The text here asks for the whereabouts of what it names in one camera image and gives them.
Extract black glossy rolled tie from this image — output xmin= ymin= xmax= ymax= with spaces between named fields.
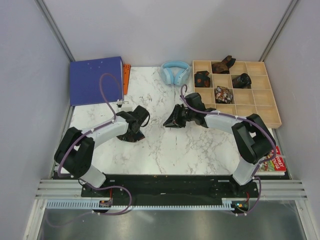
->
xmin=232 ymin=73 xmax=252 ymax=89

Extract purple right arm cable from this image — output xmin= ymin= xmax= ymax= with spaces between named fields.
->
xmin=180 ymin=84 xmax=277 ymax=218

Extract red white patterned rolled tie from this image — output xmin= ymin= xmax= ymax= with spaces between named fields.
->
xmin=214 ymin=86 xmax=234 ymax=104

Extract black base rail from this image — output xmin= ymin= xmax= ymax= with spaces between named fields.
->
xmin=81 ymin=174 xmax=258 ymax=206

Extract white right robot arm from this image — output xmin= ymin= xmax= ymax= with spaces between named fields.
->
xmin=163 ymin=92 xmax=276 ymax=197

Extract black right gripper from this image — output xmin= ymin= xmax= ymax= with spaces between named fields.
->
xmin=163 ymin=104 xmax=195 ymax=129

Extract wooden compartment tray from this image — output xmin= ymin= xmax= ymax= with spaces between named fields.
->
xmin=192 ymin=60 xmax=282 ymax=129

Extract navy floral necktie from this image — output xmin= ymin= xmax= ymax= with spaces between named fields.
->
xmin=117 ymin=130 xmax=145 ymax=143

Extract orange perforated plastic piece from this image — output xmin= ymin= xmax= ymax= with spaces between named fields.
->
xmin=123 ymin=64 xmax=131 ymax=95

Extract blue ring binder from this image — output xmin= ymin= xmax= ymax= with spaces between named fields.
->
xmin=69 ymin=56 xmax=124 ymax=106

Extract white cable duct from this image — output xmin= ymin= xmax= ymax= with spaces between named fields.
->
xmin=46 ymin=198 xmax=250 ymax=211

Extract red children's book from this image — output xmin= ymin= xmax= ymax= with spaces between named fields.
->
xmin=255 ymin=146 xmax=287 ymax=176

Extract brown patterned rolled tie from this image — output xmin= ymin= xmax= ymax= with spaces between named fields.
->
xmin=211 ymin=55 xmax=236 ymax=74

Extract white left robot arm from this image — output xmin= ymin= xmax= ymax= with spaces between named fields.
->
xmin=54 ymin=105 xmax=150 ymax=197

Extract light blue headphones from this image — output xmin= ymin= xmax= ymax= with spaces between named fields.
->
xmin=160 ymin=61 xmax=192 ymax=86

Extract dark orange-dotted rolled tie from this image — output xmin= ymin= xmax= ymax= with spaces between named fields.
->
xmin=194 ymin=70 xmax=211 ymax=88

